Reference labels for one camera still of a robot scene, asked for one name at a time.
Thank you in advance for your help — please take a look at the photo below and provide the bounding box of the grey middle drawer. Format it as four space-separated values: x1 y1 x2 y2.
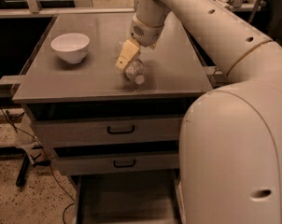
55 151 179 175

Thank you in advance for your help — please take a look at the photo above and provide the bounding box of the grey drawer cabinet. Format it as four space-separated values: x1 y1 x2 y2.
11 11 215 224

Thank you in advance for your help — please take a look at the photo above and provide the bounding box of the grey back rail shelf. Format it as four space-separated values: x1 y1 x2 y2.
0 1 254 19

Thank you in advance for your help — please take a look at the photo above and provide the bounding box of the black clamp stand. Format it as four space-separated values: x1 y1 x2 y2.
16 154 50 188

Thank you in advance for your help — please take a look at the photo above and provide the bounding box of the grey top drawer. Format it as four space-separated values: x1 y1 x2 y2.
32 117 181 147

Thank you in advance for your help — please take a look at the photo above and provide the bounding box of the black floor cable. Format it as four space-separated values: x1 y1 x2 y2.
0 91 77 224

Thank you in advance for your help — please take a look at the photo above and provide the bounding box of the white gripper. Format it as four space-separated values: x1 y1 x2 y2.
116 15 163 71

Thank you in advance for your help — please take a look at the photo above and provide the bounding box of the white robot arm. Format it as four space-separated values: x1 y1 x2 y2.
116 0 282 224

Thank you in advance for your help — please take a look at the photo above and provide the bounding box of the grey left side bracket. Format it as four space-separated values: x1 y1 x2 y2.
0 75 24 89

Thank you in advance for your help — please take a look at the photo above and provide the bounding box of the clear plastic water bottle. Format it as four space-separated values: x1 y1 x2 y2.
115 40 146 86

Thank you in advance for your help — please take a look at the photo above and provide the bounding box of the grey bracket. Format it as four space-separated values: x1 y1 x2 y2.
204 66 228 89
0 75 24 89

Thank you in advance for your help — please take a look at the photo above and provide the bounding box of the metal diagonal rod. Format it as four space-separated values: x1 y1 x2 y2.
248 0 268 23

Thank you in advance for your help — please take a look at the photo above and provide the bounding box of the white ceramic bowl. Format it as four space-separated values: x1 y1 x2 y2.
50 33 90 63

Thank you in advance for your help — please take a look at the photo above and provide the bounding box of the grey right side bracket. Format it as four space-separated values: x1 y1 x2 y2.
204 66 228 89

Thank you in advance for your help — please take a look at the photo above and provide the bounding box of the grey open bottom drawer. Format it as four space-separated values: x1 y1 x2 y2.
72 170 183 224

